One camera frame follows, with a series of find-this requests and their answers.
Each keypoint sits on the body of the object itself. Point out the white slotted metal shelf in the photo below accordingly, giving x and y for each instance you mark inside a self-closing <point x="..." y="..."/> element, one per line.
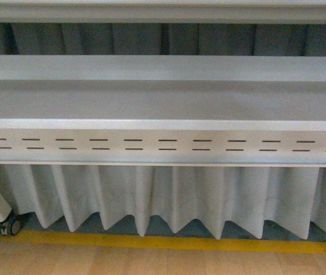
<point x="163" y="110"/>

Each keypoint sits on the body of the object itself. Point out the yellow floor tape line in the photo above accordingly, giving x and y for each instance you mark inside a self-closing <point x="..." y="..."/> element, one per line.
<point x="157" y="242"/>

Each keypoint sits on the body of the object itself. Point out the white upper shelf beam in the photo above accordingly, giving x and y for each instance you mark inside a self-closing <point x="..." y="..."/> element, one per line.
<point x="313" y="12"/>

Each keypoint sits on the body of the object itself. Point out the white pleated curtain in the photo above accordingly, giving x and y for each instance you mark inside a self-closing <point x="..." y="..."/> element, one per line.
<point x="293" y="197"/>

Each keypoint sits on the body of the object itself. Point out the black caster wheel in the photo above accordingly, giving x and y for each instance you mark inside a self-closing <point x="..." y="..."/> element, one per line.
<point x="12" y="225"/>

